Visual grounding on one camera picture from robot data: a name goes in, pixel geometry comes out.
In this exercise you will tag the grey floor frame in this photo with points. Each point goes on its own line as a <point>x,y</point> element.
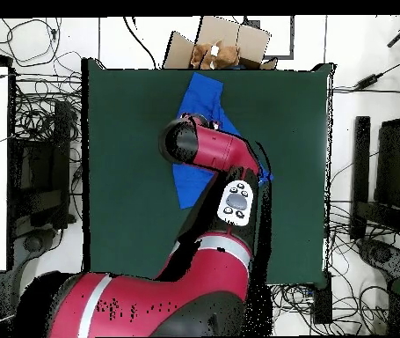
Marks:
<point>292,38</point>

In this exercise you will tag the brown plush toy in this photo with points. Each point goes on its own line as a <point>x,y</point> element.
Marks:
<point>220,56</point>

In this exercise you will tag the dark green table cloth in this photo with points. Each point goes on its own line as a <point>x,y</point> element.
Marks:
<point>132,229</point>

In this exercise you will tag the black equipment case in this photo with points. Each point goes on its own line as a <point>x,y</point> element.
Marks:
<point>41,169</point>

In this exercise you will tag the dark stand foot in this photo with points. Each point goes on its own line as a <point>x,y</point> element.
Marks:
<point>32,243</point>
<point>380,253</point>

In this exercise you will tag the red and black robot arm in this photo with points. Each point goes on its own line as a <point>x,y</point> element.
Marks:
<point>220,148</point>

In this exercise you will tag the black chair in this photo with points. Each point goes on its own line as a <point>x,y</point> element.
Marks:
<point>394,158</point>

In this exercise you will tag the blue laundry item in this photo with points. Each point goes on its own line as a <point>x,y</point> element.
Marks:
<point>199,95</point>

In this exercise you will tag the black upright bar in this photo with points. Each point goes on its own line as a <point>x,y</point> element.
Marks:
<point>361,158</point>

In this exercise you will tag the brown cardboard box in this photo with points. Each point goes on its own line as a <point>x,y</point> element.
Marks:
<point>252,38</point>

